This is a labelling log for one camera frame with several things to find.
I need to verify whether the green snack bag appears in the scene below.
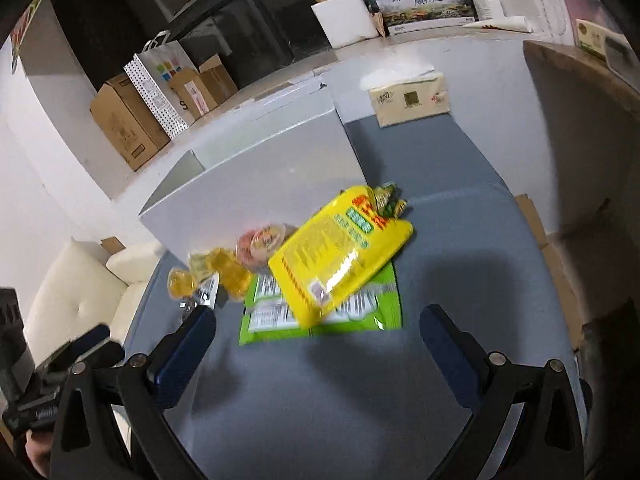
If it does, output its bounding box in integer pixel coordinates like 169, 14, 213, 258
238, 262, 403, 347

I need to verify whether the beige tissue pack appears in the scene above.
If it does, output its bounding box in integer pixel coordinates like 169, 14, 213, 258
361, 62, 451, 128

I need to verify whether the wall poster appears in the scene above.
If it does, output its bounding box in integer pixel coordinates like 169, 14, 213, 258
10, 0, 53, 73

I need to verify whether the white storage box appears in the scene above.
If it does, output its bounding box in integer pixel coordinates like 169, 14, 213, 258
139, 77, 373, 263

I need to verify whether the green tissue box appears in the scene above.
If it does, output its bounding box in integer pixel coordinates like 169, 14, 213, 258
574, 19, 628, 63

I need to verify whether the white foam box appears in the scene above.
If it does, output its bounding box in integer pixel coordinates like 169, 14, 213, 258
311, 0, 379, 50

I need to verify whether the yellow snack bag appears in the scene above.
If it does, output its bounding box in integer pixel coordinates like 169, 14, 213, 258
267, 185, 415, 328

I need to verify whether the white bag with coloured squares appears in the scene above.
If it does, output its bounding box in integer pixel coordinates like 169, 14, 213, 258
140, 31, 198, 86

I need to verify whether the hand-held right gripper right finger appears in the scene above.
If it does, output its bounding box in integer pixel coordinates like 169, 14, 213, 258
419, 304, 587, 480

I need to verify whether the white dotted paper bag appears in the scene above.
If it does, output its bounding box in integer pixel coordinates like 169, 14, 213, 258
124, 52, 193, 140

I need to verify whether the white tube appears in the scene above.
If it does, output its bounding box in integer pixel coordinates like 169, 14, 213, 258
462, 15, 533, 33

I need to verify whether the person's left hand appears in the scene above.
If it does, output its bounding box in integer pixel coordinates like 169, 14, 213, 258
24, 434, 55, 479

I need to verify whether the open cardboard box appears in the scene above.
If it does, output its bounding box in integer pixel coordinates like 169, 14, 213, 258
167, 55, 238, 116

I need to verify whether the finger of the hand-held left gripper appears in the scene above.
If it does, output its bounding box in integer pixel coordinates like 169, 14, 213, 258
35, 324, 125, 386

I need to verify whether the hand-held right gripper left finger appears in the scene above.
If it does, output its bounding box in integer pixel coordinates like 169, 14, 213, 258
50, 305, 218, 480

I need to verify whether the large cardboard box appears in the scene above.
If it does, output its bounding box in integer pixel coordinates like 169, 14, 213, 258
90, 74, 171, 172

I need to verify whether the small green snack packet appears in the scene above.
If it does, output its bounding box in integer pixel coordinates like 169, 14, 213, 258
370, 183, 408, 221

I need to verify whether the landscape printed box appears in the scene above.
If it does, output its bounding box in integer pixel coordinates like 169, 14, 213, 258
375, 0, 475, 36

